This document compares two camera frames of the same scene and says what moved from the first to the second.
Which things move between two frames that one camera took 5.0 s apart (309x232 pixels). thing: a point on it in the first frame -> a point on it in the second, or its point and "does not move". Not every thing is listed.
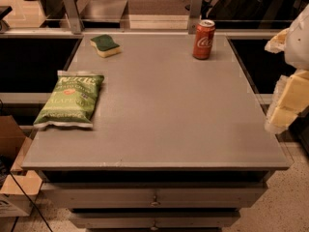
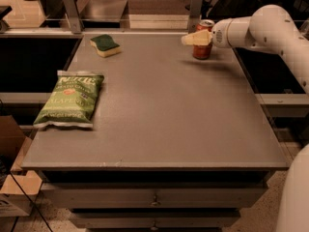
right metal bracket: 196,10 does not move
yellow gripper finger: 291,98 -> 202,38
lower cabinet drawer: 152,219 does not move
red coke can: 204,39 does not move
